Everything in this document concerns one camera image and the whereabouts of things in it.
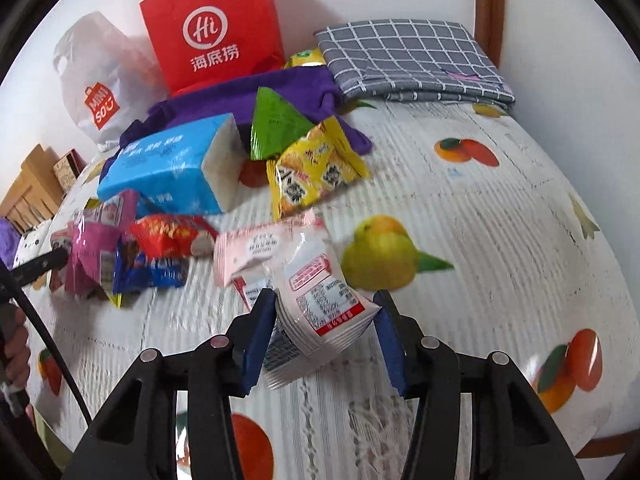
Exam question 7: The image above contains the magenta pink snack bag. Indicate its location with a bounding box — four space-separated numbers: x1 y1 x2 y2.
50 190 139 306

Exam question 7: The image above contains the pale pink snack packet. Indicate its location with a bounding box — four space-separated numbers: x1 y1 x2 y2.
214 210 330 287

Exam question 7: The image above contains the white red snack packet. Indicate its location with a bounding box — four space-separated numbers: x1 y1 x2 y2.
232 233 380 389

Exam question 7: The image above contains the green snack packet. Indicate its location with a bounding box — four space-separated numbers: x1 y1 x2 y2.
250 87 314 160

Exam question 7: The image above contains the yellow snack packet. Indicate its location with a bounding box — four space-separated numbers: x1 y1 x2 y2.
266 116 371 221

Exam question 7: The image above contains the left hand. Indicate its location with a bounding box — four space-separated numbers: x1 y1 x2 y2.
4 310 30 389

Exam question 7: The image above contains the wooden side table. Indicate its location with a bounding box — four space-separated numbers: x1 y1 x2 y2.
0 144 64 235

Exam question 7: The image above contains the blue snack packet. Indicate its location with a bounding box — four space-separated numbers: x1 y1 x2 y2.
112 240 189 294

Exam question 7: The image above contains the brown patterned box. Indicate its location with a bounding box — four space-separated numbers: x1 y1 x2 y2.
52 150 86 194

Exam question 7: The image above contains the fruit print tablecloth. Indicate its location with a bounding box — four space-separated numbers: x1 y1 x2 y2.
28 102 639 479

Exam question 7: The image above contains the blue tissue pack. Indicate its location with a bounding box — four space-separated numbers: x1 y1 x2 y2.
96 114 246 217

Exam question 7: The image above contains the white Miniso plastic bag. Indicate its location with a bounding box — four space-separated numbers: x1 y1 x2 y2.
53 12 167 152

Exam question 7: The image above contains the red paper bag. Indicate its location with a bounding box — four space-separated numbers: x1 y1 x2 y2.
140 0 285 96

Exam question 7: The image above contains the purple towel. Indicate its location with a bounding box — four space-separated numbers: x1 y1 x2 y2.
119 65 345 150

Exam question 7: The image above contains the yellow packet behind towel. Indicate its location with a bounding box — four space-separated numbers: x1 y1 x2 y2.
284 48 326 68

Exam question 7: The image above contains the grey checked folded cloth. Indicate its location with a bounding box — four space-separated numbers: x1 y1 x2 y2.
314 18 515 110

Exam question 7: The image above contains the black cable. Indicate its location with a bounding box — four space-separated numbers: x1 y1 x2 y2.
0 259 94 428

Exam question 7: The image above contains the brown wooden door frame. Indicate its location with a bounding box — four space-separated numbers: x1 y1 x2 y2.
474 0 504 66

